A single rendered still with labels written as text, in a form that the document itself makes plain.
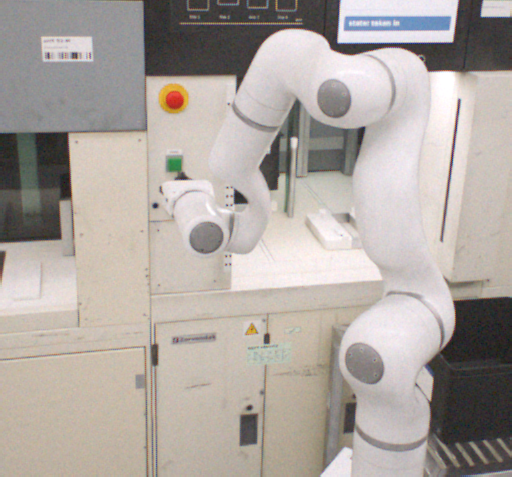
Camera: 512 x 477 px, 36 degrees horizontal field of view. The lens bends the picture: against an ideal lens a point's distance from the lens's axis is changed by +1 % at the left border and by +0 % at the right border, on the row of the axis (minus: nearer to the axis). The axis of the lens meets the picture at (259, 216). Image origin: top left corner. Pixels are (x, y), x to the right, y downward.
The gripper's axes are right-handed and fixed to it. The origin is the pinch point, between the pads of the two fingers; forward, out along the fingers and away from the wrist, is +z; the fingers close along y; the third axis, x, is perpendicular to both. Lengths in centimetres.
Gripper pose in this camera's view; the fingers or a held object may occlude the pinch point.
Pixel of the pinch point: (182, 181)
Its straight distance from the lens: 167.3
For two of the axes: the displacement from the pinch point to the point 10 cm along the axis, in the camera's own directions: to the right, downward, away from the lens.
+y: 9.7, -0.5, 2.2
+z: -2.3, -3.6, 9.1
